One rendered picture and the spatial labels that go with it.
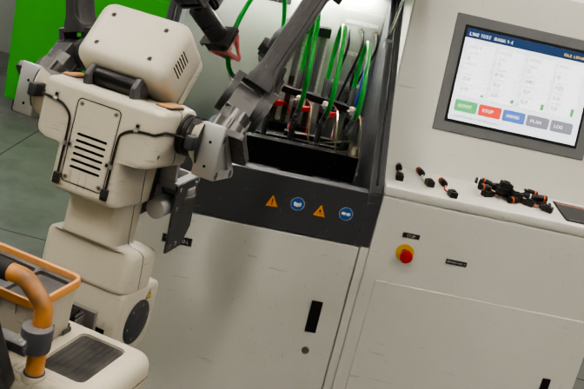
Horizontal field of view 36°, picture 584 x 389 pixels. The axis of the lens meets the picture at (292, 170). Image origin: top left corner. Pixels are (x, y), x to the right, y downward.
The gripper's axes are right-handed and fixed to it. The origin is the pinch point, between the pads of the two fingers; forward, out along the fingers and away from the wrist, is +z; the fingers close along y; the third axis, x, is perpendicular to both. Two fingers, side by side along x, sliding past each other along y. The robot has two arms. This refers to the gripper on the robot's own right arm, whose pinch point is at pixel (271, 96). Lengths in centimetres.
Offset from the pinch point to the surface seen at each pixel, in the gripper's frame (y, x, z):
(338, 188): -21.7, -27.1, 1.2
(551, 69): 38, -75, 4
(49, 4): 137, 194, 196
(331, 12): 41.5, -5.1, 9.3
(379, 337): -48, -49, 34
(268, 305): -51, -16, 26
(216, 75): 16.2, 25.4, 23.0
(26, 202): 5, 131, 162
